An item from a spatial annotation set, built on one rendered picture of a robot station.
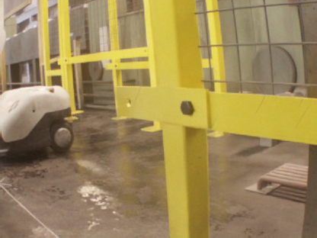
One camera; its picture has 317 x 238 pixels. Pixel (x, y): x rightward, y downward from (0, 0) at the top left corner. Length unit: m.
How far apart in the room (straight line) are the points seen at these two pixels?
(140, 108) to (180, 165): 0.11
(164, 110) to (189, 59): 0.08
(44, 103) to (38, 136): 0.18
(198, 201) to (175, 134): 0.11
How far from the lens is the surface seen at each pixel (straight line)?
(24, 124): 2.00
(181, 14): 0.55
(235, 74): 2.71
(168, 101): 0.56
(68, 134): 2.13
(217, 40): 2.20
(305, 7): 0.63
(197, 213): 0.61
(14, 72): 7.42
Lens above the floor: 0.49
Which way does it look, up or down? 9 degrees down
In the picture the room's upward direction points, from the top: 5 degrees counter-clockwise
